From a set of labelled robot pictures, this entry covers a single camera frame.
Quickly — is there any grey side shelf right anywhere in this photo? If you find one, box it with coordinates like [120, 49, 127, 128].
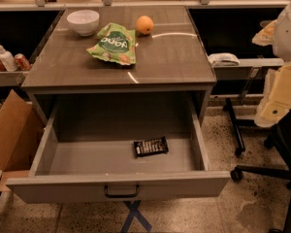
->
[213, 58, 284, 81]

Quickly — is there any white pump bottle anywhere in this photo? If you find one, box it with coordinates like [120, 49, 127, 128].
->
[0, 44, 17, 72]

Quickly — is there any brown cardboard box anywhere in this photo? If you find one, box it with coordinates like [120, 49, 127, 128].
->
[0, 90, 45, 191]

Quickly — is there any open grey drawer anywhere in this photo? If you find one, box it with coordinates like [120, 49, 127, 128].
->
[7, 92, 229, 203]

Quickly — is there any white ceramic bowl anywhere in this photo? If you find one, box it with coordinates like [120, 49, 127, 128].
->
[67, 10, 100, 36]

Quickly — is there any white folded cloth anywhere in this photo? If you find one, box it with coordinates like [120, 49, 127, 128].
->
[208, 52, 240, 66]

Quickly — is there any black rxbar chocolate bar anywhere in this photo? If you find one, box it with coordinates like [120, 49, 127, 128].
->
[133, 137, 169, 157]

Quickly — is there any grey cabinet counter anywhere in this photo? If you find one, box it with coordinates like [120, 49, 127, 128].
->
[22, 6, 216, 117]

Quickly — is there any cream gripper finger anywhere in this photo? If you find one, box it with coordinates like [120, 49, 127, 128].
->
[254, 63, 291, 127]
[252, 20, 276, 47]

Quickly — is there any black drawer handle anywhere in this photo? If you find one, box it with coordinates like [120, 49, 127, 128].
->
[104, 185, 140, 199]

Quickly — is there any grey side shelf left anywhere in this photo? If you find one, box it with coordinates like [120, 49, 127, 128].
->
[0, 71, 29, 87]

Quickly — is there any black office chair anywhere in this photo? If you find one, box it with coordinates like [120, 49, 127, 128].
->
[222, 97, 291, 233]

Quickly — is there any grey side shelf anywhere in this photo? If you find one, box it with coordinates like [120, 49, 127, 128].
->
[213, 58, 284, 81]
[0, 71, 29, 87]

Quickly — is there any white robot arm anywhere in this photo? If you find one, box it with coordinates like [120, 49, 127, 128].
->
[252, 1, 291, 127]

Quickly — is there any green snack bag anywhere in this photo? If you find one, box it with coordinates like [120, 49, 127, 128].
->
[86, 23, 136, 66]

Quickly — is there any orange fruit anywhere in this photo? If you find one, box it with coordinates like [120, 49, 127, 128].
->
[136, 16, 154, 35]

